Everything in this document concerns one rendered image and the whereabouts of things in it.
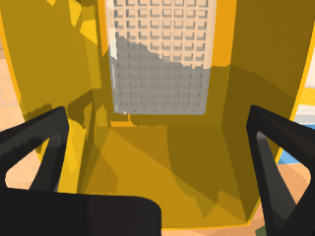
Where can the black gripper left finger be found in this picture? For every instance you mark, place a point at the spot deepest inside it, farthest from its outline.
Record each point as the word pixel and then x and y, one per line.
pixel 17 142

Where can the blue flat mat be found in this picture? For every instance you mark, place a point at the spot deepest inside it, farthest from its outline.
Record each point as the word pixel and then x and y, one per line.
pixel 287 158

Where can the white rectangular plate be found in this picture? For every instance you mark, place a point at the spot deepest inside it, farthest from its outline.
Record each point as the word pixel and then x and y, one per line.
pixel 307 101

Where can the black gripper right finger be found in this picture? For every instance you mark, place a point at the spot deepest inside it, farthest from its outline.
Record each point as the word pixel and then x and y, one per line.
pixel 282 216

